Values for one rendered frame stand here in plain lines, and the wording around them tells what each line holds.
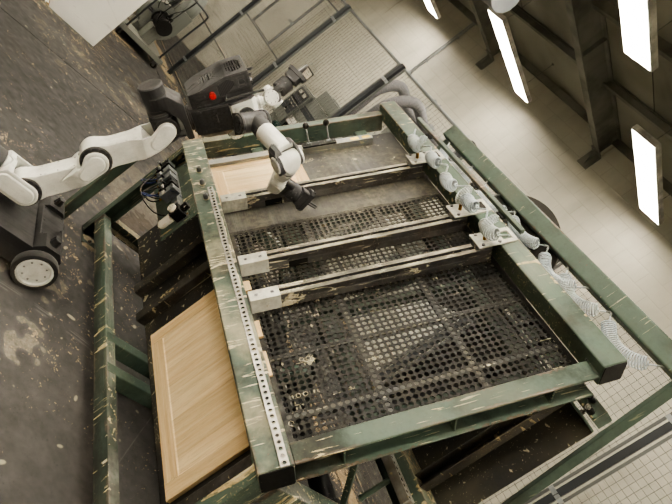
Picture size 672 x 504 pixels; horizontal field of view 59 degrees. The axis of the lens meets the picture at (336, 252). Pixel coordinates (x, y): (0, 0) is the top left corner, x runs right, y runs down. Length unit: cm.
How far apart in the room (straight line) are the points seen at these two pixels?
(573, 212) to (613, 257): 79
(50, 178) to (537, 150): 688
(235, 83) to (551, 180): 618
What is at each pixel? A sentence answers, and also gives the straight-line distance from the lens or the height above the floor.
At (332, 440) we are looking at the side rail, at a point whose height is 102.
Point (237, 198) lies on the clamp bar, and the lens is 299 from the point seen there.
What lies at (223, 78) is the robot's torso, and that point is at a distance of 279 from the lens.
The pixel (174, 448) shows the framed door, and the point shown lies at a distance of 262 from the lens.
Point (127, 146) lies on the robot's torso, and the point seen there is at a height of 77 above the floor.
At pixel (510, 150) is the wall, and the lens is 884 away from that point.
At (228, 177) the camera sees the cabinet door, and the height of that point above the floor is 96.
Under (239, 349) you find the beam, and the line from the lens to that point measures 226.
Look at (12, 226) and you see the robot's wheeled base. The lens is 304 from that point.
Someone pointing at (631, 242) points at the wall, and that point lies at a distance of 789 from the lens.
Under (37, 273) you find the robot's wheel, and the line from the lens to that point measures 306.
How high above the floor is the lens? 165
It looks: 8 degrees down
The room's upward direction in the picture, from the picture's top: 54 degrees clockwise
